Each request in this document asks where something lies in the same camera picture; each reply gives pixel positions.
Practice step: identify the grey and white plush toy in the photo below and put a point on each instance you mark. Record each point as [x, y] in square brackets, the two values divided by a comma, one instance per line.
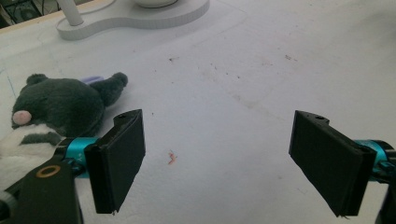
[56, 109]

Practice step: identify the white bowl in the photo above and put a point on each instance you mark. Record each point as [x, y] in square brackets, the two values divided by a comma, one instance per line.
[154, 2]

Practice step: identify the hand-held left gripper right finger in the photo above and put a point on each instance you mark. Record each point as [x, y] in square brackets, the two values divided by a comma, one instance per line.
[331, 158]

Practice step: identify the dark equipment behind table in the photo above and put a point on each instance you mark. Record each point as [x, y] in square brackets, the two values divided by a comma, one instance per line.
[20, 11]

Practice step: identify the white stand base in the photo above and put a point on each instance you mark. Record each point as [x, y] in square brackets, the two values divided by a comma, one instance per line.
[130, 17]

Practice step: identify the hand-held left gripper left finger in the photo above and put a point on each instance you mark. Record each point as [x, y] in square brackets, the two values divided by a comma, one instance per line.
[116, 165]

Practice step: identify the white stand pole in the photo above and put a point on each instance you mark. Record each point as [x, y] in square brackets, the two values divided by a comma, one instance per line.
[71, 11]

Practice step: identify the small pink scrap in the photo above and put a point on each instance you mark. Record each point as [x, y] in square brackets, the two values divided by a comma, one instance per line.
[171, 157]

